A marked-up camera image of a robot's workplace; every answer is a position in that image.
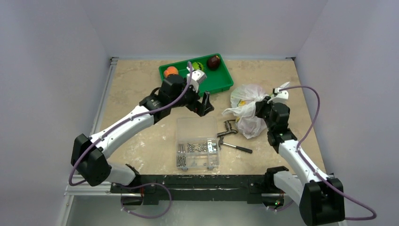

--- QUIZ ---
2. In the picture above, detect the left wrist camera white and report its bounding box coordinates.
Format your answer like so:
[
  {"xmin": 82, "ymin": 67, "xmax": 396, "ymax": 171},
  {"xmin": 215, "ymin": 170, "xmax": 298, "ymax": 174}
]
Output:
[{"xmin": 190, "ymin": 70, "xmax": 207, "ymax": 92}]

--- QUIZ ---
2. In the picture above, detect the fake peach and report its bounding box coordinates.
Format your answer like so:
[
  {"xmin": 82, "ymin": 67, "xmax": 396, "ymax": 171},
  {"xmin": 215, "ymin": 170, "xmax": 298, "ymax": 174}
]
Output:
[{"xmin": 163, "ymin": 66, "xmax": 179, "ymax": 78}]

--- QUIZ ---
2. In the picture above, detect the fake green cracked fruit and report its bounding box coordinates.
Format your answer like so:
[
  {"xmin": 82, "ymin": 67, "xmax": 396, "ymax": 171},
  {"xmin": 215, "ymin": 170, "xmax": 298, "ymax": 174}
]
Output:
[{"xmin": 192, "ymin": 61, "xmax": 205, "ymax": 72}]

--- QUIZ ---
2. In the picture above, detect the black base bar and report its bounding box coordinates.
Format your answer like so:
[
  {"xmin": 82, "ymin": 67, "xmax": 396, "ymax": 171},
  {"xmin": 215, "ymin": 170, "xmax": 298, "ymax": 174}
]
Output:
[{"xmin": 110, "ymin": 175, "xmax": 282, "ymax": 205}]

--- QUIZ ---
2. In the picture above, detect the fake dark red fruit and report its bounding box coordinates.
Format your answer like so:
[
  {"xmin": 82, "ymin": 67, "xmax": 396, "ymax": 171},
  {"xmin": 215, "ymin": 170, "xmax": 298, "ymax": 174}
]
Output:
[{"xmin": 207, "ymin": 55, "xmax": 221, "ymax": 71}]

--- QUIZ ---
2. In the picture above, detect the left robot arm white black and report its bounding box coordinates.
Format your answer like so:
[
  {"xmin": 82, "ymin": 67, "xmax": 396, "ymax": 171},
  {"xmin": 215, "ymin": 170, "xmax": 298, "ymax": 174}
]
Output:
[{"xmin": 71, "ymin": 70, "xmax": 214, "ymax": 193}]

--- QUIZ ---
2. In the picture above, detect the small black-handled hammer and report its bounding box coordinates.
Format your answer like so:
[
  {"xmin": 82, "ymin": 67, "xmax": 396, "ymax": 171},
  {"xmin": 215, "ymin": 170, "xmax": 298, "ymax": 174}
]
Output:
[{"xmin": 218, "ymin": 137, "xmax": 253, "ymax": 153}]

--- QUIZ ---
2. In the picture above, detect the green plastic tray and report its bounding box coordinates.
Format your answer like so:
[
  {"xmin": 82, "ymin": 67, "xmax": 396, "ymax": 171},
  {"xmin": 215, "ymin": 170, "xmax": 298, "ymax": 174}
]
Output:
[{"xmin": 158, "ymin": 53, "xmax": 234, "ymax": 97}]

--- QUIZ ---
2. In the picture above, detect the clear plastic screw box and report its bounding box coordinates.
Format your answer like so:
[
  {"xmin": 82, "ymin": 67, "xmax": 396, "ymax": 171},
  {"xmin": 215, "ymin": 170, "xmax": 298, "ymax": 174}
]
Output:
[{"xmin": 176, "ymin": 117, "xmax": 220, "ymax": 171}]

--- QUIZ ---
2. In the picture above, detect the white plastic bag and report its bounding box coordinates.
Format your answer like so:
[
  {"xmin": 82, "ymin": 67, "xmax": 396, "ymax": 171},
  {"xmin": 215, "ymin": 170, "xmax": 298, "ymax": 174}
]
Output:
[{"xmin": 222, "ymin": 84, "xmax": 268, "ymax": 139}]

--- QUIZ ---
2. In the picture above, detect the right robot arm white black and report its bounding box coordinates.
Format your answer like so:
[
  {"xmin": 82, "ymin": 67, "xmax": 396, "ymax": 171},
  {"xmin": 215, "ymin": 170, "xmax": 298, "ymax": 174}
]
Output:
[{"xmin": 255, "ymin": 97, "xmax": 345, "ymax": 226}]

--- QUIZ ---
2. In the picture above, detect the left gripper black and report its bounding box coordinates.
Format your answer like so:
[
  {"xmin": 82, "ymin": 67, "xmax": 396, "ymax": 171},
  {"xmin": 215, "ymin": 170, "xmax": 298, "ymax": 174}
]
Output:
[{"xmin": 170, "ymin": 78, "xmax": 213, "ymax": 116}]

